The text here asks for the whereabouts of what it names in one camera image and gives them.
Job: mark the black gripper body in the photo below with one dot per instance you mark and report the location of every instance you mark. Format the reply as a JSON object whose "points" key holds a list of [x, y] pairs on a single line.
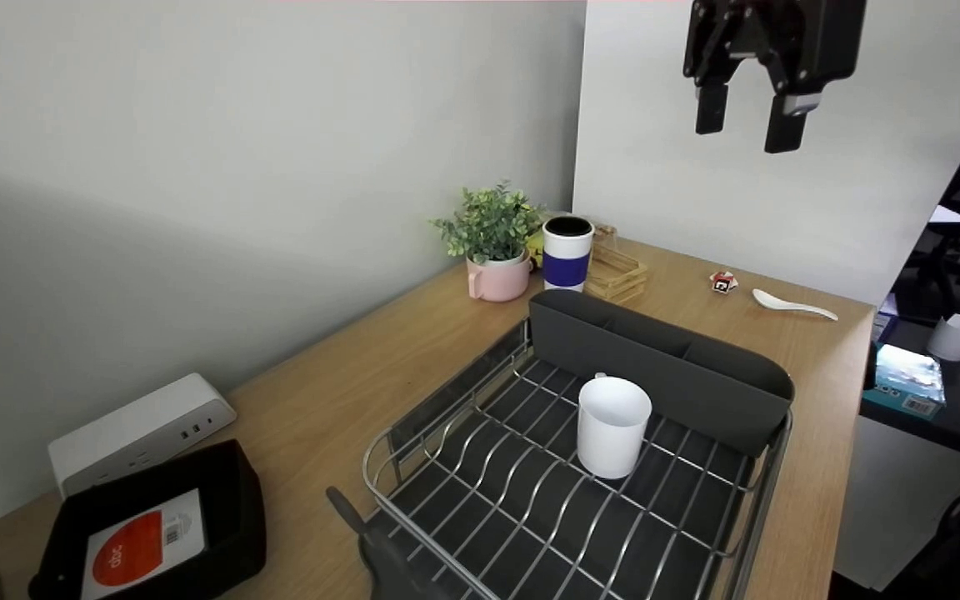
{"points": [[813, 38]]}

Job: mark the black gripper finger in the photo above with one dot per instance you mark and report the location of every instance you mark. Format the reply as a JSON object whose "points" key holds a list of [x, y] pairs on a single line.
{"points": [[787, 125], [712, 105]]}

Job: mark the white mug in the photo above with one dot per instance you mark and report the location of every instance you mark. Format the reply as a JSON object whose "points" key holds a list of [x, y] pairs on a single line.
{"points": [[611, 438]]}

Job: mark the black dish rack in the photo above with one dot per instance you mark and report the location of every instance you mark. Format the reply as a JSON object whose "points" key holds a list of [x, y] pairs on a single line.
{"points": [[382, 562]]}

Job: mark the small red white toy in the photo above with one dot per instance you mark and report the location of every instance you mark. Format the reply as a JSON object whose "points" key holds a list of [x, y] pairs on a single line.
{"points": [[721, 281]]}

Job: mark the white ceramic spoon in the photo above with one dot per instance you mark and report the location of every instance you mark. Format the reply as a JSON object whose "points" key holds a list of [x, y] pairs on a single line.
{"points": [[773, 300]]}

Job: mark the white tumbler with blue band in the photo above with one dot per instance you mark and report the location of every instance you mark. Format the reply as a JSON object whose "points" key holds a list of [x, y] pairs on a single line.
{"points": [[567, 268]]}

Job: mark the green plant in pink pot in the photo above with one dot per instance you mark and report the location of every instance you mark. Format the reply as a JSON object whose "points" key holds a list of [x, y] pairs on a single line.
{"points": [[496, 239]]}

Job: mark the white paper cup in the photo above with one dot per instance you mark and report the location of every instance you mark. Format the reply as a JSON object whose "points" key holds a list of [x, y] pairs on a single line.
{"points": [[954, 337]]}

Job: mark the dark grey cutlery caddy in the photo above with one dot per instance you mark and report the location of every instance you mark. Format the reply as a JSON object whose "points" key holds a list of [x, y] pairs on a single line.
{"points": [[669, 379]]}

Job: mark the teal box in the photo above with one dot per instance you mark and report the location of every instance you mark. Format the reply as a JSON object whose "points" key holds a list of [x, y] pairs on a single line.
{"points": [[908, 379]]}

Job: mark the black box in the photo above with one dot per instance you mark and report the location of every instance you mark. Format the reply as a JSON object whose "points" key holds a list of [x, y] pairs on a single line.
{"points": [[223, 511]]}

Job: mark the white electronic box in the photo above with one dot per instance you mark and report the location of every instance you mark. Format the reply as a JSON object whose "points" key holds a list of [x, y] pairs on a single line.
{"points": [[134, 435]]}

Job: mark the white card with orange circle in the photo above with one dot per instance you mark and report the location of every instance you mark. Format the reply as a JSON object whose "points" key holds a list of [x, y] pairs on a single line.
{"points": [[141, 552]]}

